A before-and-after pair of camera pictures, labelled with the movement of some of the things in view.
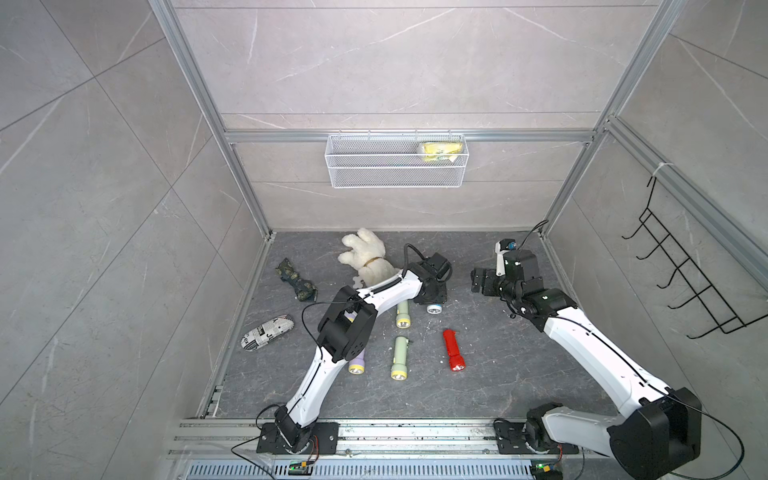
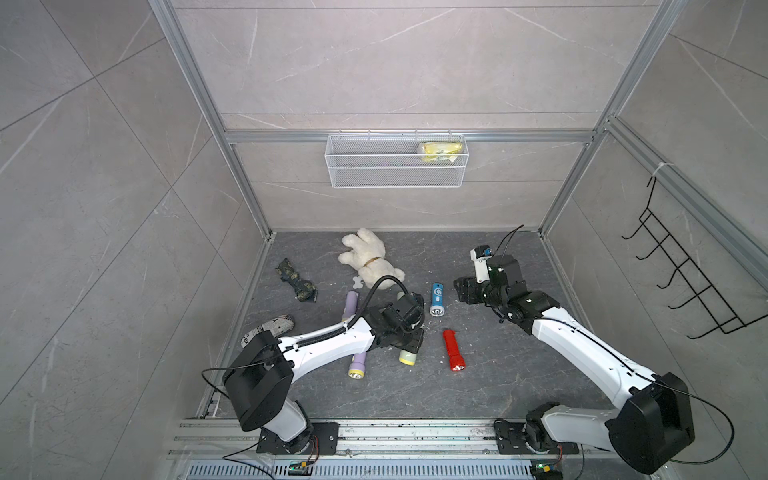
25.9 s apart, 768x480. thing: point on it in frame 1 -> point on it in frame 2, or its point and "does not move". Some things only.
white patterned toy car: [266, 332] does not move
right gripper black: [488, 278] -> [466, 288]
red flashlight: [457, 361] does not move
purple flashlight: [356, 366] does not move
